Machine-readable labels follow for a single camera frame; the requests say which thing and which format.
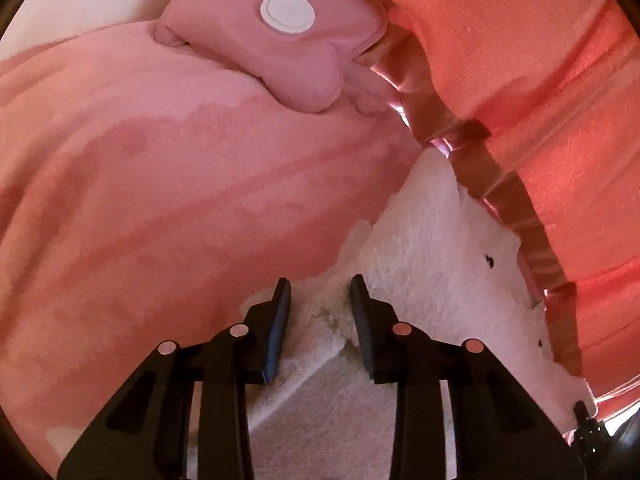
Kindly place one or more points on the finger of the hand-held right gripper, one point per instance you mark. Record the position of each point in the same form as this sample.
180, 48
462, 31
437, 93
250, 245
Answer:
592, 432

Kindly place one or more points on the pink fleece blanket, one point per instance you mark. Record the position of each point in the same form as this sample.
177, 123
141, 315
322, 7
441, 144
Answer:
150, 185

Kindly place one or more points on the white pillow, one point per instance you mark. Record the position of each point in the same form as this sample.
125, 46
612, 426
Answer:
75, 5

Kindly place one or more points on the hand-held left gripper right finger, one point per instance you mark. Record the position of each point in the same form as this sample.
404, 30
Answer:
359, 320

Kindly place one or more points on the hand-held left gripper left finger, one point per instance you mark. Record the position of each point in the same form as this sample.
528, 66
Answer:
280, 327

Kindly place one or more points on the pink hot water bag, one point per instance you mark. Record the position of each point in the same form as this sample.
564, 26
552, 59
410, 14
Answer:
240, 40

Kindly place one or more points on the white fluffy garment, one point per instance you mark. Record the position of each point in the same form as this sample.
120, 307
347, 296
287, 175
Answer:
440, 260

